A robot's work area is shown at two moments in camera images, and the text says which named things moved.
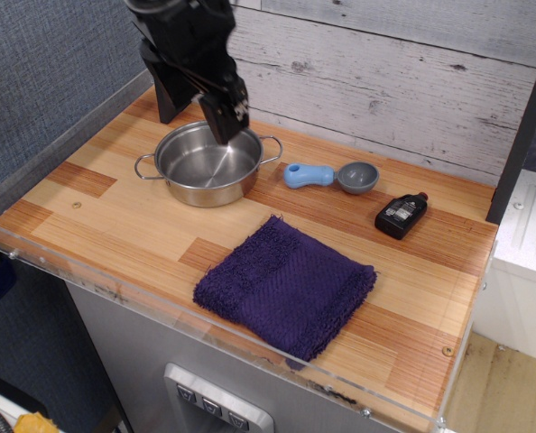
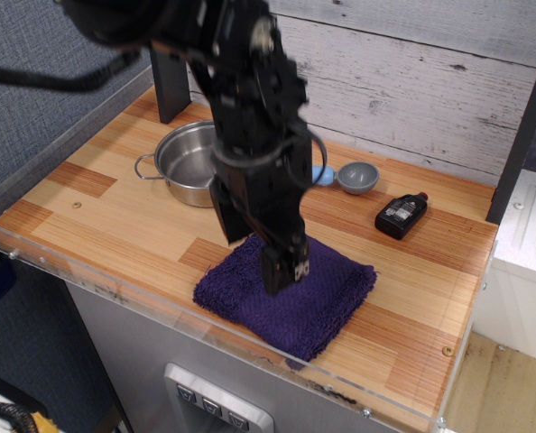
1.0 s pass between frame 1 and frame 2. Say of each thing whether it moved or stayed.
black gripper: moved
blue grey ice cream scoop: stayed
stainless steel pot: stayed
